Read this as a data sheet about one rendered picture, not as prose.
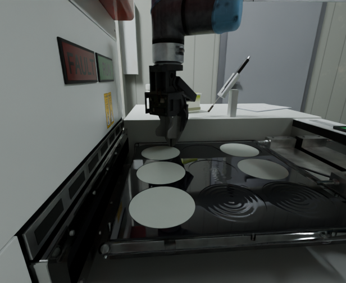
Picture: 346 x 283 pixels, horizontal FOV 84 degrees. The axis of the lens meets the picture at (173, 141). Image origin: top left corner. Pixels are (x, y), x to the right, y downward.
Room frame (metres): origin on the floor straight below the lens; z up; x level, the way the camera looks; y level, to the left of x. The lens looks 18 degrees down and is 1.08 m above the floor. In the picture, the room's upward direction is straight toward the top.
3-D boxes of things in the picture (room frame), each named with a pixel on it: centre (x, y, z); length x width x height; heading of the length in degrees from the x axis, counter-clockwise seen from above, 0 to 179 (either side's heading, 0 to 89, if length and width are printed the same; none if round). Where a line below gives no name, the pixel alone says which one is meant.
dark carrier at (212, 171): (0.36, -0.08, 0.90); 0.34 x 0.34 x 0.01; 4
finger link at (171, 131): (0.48, 0.00, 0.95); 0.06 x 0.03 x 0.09; 147
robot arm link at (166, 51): (0.49, 0.01, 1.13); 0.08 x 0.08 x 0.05
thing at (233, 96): (0.62, -0.17, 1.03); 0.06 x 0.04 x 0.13; 94
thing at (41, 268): (0.33, 0.13, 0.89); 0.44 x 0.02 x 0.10; 4
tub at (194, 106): (0.71, -0.05, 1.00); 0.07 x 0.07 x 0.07; 31
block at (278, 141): (0.57, -0.33, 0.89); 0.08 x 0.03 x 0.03; 94
